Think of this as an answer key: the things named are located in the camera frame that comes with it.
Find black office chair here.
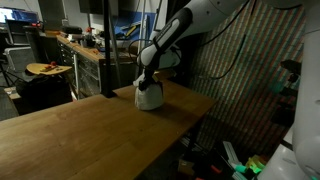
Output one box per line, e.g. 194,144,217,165
2,18,33,72

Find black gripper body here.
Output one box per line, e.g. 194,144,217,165
138,64,158,92

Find wooden workbench with drawers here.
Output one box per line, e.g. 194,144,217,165
55,34,138,100

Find black camera on stand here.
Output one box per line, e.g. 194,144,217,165
279,59,303,84

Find dark high-backed chair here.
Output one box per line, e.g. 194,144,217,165
24,26,62,65

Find small brown cardboard box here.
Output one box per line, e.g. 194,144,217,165
176,159,196,178

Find black case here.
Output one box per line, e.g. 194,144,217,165
60,25,84,36

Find white plastic strip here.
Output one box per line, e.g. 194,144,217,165
222,140,240,165

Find black vertical pole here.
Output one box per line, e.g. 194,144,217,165
101,0,118,99

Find monitor with blue screen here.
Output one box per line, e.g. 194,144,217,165
0,7,40,24

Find aluminium strut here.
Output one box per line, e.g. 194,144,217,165
108,19,123,88

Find green and yellow toy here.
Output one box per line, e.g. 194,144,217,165
233,154,270,176

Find blue panel with yellow tool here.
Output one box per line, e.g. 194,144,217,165
112,13,158,43

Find round wooden stool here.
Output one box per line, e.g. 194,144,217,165
25,61,73,77

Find flat cardboard piece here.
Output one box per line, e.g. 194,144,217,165
3,86,22,101

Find red items on stool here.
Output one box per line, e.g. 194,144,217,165
39,60,58,73

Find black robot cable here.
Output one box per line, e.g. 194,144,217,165
196,0,252,81

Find grey knitted towel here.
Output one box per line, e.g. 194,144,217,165
133,73,165,112

